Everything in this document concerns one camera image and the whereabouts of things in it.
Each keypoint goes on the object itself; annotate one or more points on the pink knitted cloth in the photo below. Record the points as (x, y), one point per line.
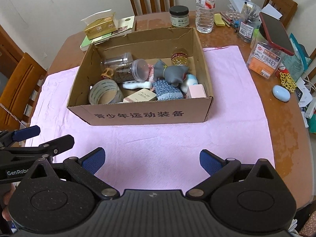
(151, 73)

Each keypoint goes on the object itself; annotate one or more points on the empty clear plastic jar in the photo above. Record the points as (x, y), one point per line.
(122, 59)

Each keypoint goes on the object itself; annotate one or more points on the wooden chair right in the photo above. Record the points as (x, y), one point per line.
(284, 10)

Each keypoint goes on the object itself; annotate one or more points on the black lid glass jar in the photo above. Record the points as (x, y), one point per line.
(179, 16)

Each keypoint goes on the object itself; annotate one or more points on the clear water bottle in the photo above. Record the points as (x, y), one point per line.
(205, 15)

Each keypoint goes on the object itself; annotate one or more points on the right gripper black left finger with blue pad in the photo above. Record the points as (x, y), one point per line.
(82, 170)

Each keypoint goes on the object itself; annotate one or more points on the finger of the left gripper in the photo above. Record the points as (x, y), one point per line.
(58, 146)
(26, 133)

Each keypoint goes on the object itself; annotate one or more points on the blue knitted cloth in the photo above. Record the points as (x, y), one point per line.
(166, 92)

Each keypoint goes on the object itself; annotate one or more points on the brown cardboard box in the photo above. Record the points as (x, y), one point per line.
(149, 45)

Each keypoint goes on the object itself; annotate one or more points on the gold tissue pack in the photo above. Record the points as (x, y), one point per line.
(100, 23)

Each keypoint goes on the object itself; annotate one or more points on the light blue white ball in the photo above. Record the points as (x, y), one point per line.
(189, 80)

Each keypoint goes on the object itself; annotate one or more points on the gold ornament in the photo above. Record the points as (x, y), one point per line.
(287, 82)

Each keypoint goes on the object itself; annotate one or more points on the clear pen holder jar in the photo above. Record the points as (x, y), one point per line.
(249, 21)

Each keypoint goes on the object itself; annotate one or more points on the clear jar brown contents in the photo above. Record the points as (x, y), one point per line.
(136, 70)

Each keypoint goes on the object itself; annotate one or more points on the white plastic bottle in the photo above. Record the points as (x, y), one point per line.
(130, 85)

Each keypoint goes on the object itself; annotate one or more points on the grey plush toy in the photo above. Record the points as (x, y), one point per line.
(173, 75)

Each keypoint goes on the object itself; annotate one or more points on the red smartphone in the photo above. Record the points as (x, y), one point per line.
(274, 32)

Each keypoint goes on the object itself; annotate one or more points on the teal packet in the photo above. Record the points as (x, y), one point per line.
(299, 62)

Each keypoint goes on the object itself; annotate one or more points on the jar of gold beads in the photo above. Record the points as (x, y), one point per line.
(179, 57)

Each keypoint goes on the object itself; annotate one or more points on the yellow sticky notes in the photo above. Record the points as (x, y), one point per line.
(218, 20)

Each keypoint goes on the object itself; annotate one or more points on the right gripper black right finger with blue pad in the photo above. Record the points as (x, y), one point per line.
(221, 172)

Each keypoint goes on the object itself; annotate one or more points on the pink cosmetics box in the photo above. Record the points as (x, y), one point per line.
(196, 91)

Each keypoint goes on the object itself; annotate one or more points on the thick green white book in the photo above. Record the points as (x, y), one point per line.
(125, 26)

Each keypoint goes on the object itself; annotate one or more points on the wooden chair left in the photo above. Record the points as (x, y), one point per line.
(17, 104)

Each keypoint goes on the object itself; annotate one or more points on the wooden toy car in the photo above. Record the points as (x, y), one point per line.
(108, 73)

